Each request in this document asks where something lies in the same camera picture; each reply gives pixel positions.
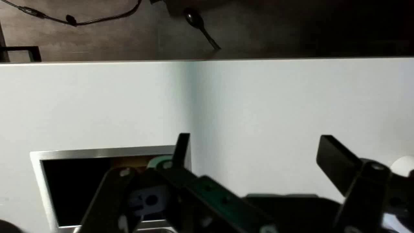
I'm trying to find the black floor cable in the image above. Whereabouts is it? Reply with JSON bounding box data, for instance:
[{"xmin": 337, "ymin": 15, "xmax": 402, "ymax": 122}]
[{"xmin": 1, "ymin": 0, "xmax": 143, "ymax": 27}]

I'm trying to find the black metal frame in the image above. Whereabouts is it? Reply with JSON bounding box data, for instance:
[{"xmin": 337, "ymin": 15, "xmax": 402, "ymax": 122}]
[{"xmin": 0, "ymin": 24, "xmax": 42, "ymax": 63}]

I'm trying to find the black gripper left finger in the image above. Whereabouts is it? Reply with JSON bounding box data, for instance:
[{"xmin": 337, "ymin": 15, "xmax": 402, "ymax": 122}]
[{"xmin": 78, "ymin": 132, "xmax": 279, "ymax": 233}]

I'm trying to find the white round object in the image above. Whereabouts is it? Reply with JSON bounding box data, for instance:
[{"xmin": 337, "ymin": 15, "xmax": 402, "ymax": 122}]
[{"xmin": 389, "ymin": 155, "xmax": 414, "ymax": 178}]

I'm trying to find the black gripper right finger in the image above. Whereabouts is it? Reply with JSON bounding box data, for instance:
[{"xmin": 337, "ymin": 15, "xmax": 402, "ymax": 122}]
[{"xmin": 315, "ymin": 133, "xmax": 414, "ymax": 233}]

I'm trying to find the black long-handled spoon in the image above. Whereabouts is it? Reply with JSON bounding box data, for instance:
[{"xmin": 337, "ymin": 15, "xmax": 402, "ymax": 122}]
[{"xmin": 183, "ymin": 7, "xmax": 222, "ymax": 51}]

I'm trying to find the black tablet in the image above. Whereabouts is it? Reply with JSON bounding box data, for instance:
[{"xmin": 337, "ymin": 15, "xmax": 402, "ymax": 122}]
[{"xmin": 29, "ymin": 144, "xmax": 192, "ymax": 230}]

